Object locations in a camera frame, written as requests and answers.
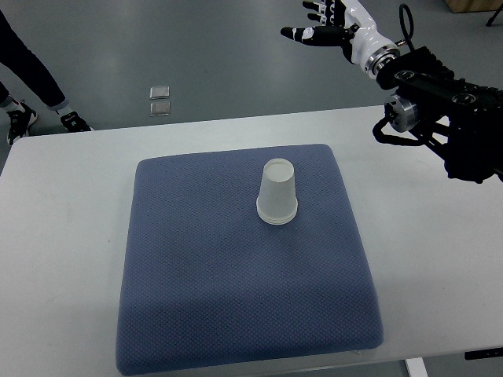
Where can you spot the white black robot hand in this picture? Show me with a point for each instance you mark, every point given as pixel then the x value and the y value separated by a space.
pixel 348 25

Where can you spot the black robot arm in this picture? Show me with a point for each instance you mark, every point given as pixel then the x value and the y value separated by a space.
pixel 459 121

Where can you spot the wooden box top right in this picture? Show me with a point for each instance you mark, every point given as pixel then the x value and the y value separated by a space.
pixel 472 6

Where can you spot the black tripod foot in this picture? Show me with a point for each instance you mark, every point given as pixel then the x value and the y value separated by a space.
pixel 493 17

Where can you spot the white paper cup on cushion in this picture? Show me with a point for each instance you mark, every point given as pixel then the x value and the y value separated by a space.
pixel 281 220

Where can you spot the upper metal floor plate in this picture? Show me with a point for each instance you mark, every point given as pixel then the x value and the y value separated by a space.
pixel 159 92

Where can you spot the blue quilted cushion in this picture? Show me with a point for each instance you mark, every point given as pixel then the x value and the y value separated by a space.
pixel 207 282

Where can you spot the black sneaker near table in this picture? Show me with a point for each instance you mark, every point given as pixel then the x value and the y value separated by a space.
pixel 73 123

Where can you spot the white table leg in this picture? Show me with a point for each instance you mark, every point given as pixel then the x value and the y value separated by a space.
pixel 416 367

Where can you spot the black table control panel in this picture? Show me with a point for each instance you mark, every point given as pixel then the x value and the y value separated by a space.
pixel 483 354

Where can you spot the person left leg dark trousers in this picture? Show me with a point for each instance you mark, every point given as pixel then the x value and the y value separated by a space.
pixel 29 69

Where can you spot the person leg dark trousers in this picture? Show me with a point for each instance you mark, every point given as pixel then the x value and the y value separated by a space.
pixel 29 69
pixel 5 98

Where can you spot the black sneaker at edge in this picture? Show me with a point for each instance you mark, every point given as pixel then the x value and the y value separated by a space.
pixel 21 118

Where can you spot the person right leg dark trousers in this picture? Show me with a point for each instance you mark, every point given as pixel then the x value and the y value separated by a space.
pixel 5 98

